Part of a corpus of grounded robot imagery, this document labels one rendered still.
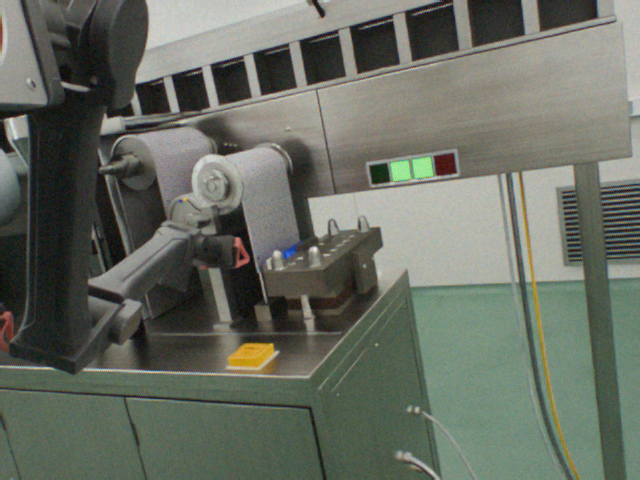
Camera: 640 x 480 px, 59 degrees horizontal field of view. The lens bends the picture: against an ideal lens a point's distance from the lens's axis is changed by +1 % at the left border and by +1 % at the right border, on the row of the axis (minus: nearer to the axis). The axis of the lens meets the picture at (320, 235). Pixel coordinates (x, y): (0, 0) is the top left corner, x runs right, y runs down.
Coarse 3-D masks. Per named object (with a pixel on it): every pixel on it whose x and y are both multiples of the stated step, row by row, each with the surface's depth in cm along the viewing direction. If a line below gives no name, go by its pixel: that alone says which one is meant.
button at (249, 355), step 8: (248, 344) 118; (256, 344) 118; (264, 344) 117; (272, 344) 116; (240, 352) 115; (248, 352) 114; (256, 352) 113; (264, 352) 114; (272, 352) 116; (232, 360) 113; (240, 360) 112; (248, 360) 112; (256, 360) 111; (264, 360) 113
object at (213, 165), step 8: (208, 168) 135; (216, 168) 134; (224, 168) 133; (200, 176) 137; (232, 176) 133; (232, 184) 134; (200, 192) 138; (232, 192) 134; (208, 200) 138; (224, 200) 136; (232, 200) 135
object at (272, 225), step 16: (272, 192) 147; (288, 192) 154; (256, 208) 139; (272, 208) 146; (288, 208) 154; (256, 224) 139; (272, 224) 146; (288, 224) 153; (256, 240) 138; (272, 240) 145; (288, 240) 152; (256, 256) 138
